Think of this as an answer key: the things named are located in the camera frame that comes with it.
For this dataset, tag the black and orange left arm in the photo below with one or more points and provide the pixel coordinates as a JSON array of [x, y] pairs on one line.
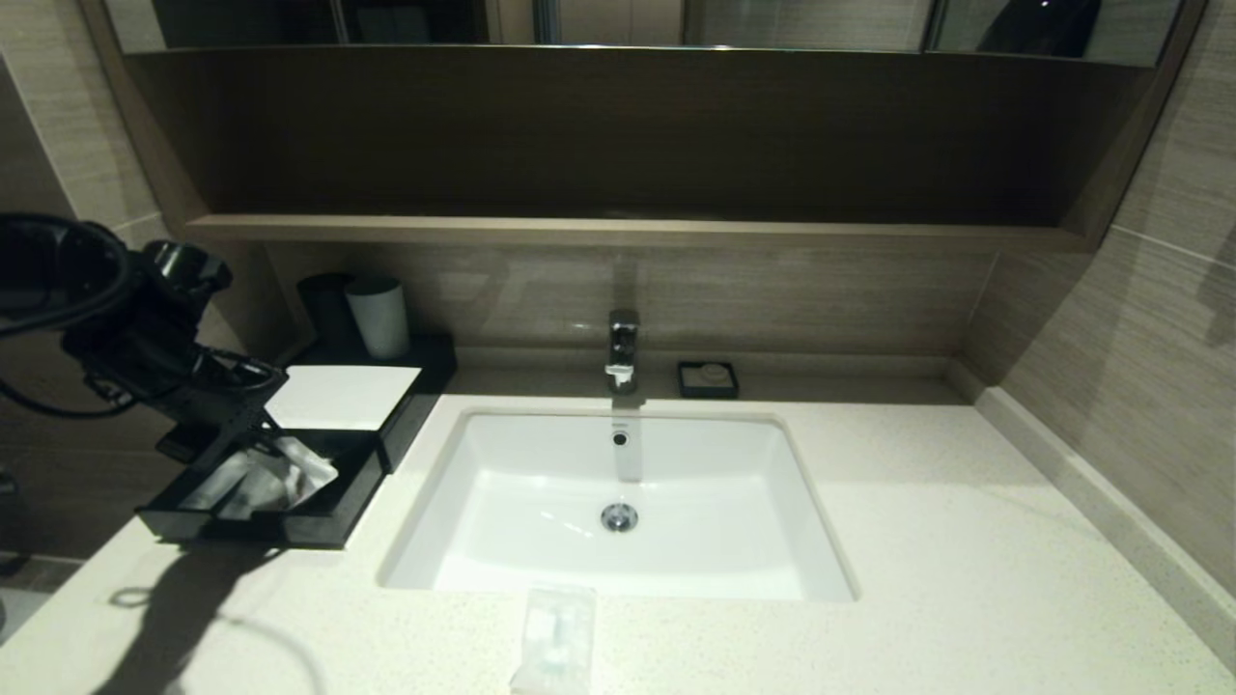
[[126, 328]]

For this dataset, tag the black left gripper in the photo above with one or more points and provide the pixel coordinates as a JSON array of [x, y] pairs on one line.
[[227, 401]]

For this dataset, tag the grey plastic cup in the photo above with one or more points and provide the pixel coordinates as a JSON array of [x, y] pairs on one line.
[[379, 319]]

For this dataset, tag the black soap dish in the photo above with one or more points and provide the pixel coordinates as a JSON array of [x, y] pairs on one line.
[[688, 386]]

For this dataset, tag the chrome faucet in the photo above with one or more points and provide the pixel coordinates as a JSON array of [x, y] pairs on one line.
[[623, 347]]

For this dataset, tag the clear packet with cotton swabs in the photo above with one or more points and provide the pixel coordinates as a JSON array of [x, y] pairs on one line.
[[555, 637]]

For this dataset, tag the chrome sink drain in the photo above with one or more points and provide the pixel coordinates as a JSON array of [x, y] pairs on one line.
[[619, 518]]

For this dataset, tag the round white soap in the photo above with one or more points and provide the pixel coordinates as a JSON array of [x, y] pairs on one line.
[[713, 373]]

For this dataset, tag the black cup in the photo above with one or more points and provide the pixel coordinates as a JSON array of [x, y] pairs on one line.
[[323, 304]]

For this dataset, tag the brown wooden shelf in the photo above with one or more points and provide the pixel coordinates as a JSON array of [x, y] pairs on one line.
[[628, 233]]

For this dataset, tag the frosted packet with green print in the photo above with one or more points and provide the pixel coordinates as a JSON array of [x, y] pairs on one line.
[[208, 487]]

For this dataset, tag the white sink basin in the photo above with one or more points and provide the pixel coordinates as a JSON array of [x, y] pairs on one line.
[[715, 521]]

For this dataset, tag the clear packet with white disc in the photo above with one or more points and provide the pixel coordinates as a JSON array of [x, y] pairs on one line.
[[290, 478]]

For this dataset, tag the black pull-out drawer tray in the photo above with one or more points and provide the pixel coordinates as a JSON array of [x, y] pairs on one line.
[[338, 526]]

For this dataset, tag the black amenity drawer box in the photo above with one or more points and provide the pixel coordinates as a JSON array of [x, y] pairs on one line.
[[430, 372]]

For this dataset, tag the wall mirror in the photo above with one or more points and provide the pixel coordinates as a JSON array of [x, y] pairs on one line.
[[792, 21]]

